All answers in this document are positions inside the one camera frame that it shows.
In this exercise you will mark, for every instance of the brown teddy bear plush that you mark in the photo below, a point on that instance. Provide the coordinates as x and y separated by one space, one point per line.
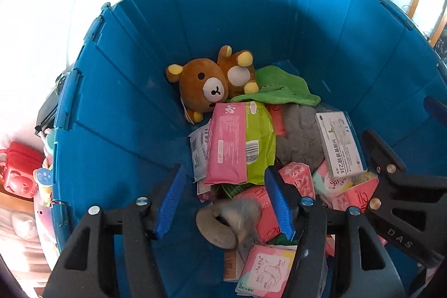
195 81

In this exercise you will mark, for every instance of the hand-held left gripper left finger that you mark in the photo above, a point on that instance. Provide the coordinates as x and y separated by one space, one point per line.
171 203

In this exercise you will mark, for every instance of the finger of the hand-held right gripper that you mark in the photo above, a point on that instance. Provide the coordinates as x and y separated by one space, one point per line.
436 109
415 207

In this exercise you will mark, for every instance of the white medicine box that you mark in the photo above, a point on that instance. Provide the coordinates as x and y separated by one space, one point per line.
340 144

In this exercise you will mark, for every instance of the pastel plastic toy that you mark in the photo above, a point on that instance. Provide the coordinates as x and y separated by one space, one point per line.
45 179

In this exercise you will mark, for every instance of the red pink packet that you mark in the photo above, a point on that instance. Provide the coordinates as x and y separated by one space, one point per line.
260 210

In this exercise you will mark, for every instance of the lime green packet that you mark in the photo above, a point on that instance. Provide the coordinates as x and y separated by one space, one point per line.
260 144

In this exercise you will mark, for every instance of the black object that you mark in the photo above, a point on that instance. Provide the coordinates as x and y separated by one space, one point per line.
49 109

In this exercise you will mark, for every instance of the salmon pink packet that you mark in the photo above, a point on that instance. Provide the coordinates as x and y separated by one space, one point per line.
356 196

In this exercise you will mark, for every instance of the green fleece cloth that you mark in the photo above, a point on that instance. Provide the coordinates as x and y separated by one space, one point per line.
279 85

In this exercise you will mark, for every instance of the grey fuzzy cloth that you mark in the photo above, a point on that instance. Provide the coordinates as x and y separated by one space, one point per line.
300 137

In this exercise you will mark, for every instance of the white pink pad packet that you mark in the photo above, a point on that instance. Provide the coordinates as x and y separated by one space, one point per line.
267 270

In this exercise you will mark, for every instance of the grey furry slipper toy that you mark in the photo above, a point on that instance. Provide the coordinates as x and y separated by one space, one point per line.
223 224

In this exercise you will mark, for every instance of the blue plastic bin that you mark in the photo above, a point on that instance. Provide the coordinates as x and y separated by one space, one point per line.
139 92

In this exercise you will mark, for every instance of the small brown box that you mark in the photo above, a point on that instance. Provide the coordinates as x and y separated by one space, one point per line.
232 266

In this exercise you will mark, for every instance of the white blue sachet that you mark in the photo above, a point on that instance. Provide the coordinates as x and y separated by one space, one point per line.
199 151

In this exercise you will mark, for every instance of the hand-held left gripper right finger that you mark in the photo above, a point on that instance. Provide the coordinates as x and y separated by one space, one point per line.
279 203

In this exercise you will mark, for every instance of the red plastic toy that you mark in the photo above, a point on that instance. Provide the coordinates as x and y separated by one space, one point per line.
19 168

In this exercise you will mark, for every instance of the pink floral packet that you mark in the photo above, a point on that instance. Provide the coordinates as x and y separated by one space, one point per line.
298 179

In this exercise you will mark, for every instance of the pink wipes packet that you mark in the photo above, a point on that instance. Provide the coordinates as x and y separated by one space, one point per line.
225 144

